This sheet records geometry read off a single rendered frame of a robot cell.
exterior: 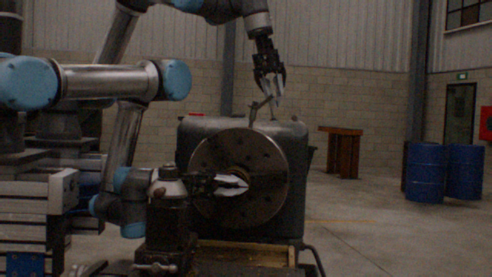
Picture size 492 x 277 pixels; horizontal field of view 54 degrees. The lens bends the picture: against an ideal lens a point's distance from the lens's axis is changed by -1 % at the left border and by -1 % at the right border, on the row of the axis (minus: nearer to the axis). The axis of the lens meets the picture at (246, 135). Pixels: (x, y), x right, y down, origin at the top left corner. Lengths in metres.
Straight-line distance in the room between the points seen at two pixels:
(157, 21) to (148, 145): 2.88
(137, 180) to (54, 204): 0.24
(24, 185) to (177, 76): 0.48
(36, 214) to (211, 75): 10.55
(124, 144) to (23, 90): 0.43
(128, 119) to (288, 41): 10.78
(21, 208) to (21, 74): 0.32
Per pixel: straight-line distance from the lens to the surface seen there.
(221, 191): 1.35
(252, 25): 1.35
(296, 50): 12.17
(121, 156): 1.47
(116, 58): 1.78
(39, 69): 1.15
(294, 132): 1.65
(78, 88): 1.22
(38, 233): 1.25
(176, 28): 11.78
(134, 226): 1.38
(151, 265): 0.93
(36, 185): 1.23
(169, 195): 0.92
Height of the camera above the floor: 1.29
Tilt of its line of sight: 3 degrees down
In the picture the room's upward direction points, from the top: 3 degrees clockwise
